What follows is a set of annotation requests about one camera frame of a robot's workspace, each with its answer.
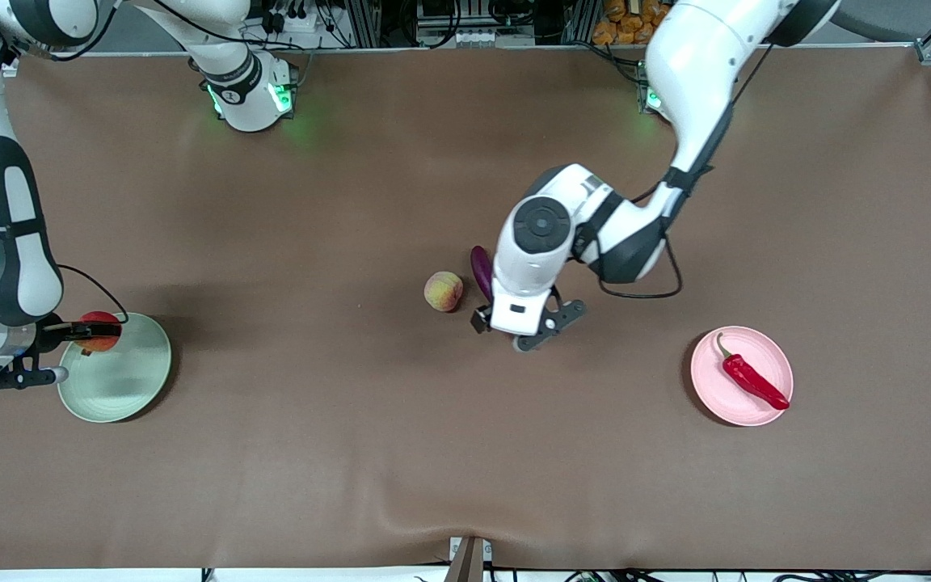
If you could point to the grey rounded object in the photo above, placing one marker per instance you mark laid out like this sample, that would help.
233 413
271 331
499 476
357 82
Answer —
886 20

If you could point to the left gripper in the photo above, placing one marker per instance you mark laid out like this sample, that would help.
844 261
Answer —
481 318

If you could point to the yellow pink peach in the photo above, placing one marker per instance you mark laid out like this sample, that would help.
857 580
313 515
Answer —
443 291

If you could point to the bag of orange snacks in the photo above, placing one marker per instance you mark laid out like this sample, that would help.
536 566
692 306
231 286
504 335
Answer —
627 24

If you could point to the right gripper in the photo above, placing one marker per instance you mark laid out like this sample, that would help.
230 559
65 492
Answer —
51 334

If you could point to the background equipment rack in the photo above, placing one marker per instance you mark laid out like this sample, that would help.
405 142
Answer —
514 16

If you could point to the white terminal strip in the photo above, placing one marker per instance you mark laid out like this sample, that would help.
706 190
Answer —
490 38

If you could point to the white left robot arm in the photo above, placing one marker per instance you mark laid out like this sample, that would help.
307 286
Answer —
700 56

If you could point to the pink round plate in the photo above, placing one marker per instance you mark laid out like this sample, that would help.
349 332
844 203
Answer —
764 356

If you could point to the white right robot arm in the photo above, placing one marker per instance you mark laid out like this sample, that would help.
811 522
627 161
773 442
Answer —
13 242

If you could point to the green round plate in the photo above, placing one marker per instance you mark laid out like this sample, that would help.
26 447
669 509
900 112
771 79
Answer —
126 380

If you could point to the purple eggplant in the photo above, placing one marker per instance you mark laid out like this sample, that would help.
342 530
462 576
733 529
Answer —
482 271

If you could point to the red pomegranate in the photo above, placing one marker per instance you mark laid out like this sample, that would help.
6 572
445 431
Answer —
98 346

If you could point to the red chili pepper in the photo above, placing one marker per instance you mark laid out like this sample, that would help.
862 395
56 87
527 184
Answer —
748 378

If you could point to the white power strip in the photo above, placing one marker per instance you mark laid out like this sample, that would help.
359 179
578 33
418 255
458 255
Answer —
296 20

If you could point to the brown table cover mat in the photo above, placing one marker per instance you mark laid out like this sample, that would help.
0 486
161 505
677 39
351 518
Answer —
465 453

